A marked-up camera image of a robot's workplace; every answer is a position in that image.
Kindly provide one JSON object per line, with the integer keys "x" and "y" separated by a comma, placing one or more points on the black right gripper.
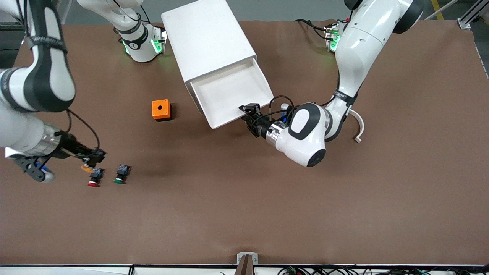
{"x": 73, "y": 148}

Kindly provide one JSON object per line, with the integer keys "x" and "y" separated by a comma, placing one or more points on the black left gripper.
{"x": 260, "y": 128}

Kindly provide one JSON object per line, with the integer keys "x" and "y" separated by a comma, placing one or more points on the yellow push button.
{"x": 86, "y": 168}

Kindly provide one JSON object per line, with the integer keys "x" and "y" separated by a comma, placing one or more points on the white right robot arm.
{"x": 46, "y": 76}

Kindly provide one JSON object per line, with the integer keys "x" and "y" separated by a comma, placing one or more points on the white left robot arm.
{"x": 359, "y": 49}

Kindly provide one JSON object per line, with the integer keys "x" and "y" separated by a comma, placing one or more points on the red push button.
{"x": 94, "y": 178}

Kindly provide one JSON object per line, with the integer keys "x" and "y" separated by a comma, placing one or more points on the green push button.
{"x": 121, "y": 175}

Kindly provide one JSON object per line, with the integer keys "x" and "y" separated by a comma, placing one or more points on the orange box with hole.
{"x": 160, "y": 109}

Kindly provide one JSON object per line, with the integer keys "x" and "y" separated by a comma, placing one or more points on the white curved plastic bracket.
{"x": 360, "y": 128}

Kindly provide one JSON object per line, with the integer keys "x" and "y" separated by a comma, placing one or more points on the grey mount bracket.
{"x": 247, "y": 261}

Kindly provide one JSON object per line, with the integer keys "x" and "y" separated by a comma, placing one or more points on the aluminium frame profile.
{"x": 471, "y": 15}

